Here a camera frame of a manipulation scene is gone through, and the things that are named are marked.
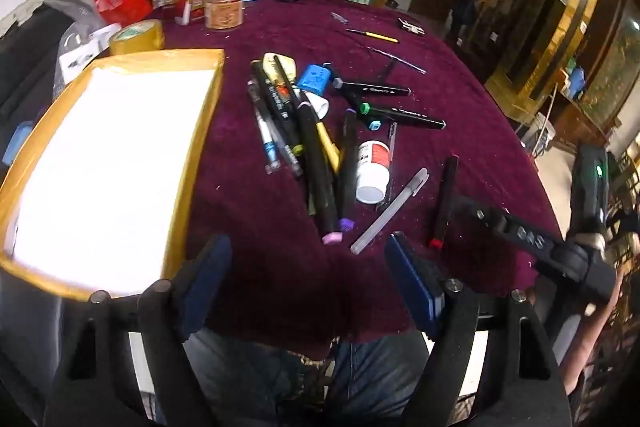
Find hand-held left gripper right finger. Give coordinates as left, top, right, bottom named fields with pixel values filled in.
left=384, top=232, right=572, bottom=427

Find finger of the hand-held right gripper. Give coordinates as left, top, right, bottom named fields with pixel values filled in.
left=450, top=196, right=513, bottom=239

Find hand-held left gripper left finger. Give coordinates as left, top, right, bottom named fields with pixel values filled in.
left=42, top=234, right=234, bottom=427

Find black marker red cap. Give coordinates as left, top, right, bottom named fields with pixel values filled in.
left=428, top=155, right=460, bottom=250

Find frosted white pen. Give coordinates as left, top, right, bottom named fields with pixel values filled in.
left=350, top=167, right=430, bottom=256

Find white bottle red label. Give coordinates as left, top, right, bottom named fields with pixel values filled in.
left=355, top=140, right=391, bottom=204

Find black marker purple cap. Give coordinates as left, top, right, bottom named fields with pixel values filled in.
left=337, top=109, right=359, bottom=231

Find black marker green cap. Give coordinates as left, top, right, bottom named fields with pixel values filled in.
left=358, top=102, right=446, bottom=131

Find blue gel pen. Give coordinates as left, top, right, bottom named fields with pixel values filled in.
left=248, top=80, right=281, bottom=175

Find white box with yellow edges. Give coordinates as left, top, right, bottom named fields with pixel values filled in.
left=0, top=48, right=227, bottom=303

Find black marker grey cap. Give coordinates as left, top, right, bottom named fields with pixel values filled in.
left=332, top=77, right=412, bottom=99

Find grey clear gel pen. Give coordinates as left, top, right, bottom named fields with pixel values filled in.
left=250, top=61, right=304, bottom=178

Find white eraser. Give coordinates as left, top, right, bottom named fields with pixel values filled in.
left=304, top=91, right=331, bottom=118

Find blue pencil sharpener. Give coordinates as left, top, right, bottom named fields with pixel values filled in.
left=298, top=64, right=334, bottom=96

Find person's right forearm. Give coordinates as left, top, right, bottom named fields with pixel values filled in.
left=562, top=267, right=627, bottom=397

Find purple velvet tablecloth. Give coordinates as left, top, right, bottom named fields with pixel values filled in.
left=150, top=0, right=563, bottom=358

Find person's blue jeans legs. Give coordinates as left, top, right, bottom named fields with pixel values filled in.
left=155, top=327, right=431, bottom=427

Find blue container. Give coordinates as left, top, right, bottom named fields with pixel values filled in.
left=569, top=67, right=587, bottom=102

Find silver wrapped pen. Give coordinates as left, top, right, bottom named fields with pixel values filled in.
left=367, top=46, right=427, bottom=74

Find wooden stair railing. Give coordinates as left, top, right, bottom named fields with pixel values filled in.
left=477, top=0, right=531, bottom=52

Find yellow and black pen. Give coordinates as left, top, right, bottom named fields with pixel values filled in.
left=346, top=28, right=400, bottom=44

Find gold framed display cabinet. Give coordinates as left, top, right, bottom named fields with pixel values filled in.
left=485, top=0, right=640, bottom=132

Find blue cloth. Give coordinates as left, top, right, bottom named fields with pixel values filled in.
left=2, top=122, right=33, bottom=166

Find yellow tape roll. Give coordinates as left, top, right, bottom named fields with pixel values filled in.
left=109, top=20, right=165, bottom=56

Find white blister card packet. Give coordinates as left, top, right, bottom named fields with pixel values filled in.
left=59, top=24, right=122, bottom=80

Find red and white packet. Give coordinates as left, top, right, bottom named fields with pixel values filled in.
left=175, top=0, right=206, bottom=26

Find black chair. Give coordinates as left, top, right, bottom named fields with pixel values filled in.
left=0, top=2, right=76, bottom=148

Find red plastic bag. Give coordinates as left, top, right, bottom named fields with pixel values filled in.
left=94, top=0, right=153, bottom=26

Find clear plastic bag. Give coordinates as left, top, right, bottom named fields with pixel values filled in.
left=45, top=0, right=108, bottom=58

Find dark jacket on newel post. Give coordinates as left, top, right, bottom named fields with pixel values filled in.
left=451, top=0, right=480, bottom=40

